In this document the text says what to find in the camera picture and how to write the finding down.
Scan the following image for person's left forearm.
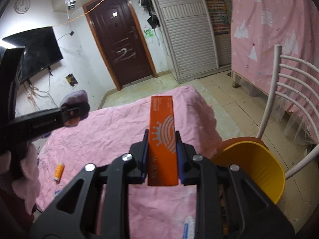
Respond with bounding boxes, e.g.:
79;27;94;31
0;142;41;215

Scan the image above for white shutter-door wardrobe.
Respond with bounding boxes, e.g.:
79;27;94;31
143;0;233;84

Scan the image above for black hanging bag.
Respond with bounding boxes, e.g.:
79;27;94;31
141;0;160;29

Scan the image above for pink blanket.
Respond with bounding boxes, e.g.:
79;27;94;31
36;85;225;239

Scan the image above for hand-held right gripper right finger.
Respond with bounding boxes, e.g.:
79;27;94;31
175;131;296;239

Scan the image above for string light cord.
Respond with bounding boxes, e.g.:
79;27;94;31
52;0;118;27

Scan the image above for orange thread spool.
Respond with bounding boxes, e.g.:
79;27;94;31
54;163;65;182

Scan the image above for white metal chair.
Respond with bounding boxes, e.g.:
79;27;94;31
257;44;319;180

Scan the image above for round wall clock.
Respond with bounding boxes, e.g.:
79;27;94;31
14;0;31;14

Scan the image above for colourful grid poster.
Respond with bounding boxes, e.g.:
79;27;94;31
206;0;230;36

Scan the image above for yellow plastic bin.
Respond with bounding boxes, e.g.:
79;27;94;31
212;136;286;205

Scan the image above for black wall television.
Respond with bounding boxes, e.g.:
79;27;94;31
1;26;64;85

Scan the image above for orange patterned box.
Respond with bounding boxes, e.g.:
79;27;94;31
148;95;179;187

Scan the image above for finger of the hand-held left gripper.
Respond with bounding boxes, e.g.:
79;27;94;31
15;107;82;140

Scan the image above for dark brown door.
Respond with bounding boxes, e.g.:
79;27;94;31
83;0;159;91

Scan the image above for hanging cables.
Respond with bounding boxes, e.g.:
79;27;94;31
25;72;63;110

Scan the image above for pink tree-print curtain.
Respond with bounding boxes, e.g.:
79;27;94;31
228;0;319;145

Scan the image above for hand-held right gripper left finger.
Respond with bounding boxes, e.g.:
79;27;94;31
32;129;150;239

